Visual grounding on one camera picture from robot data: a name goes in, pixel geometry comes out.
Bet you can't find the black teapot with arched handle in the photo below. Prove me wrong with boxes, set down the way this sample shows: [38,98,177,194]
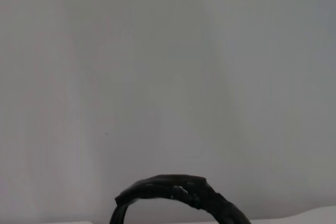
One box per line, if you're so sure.
[109,173,251,224]

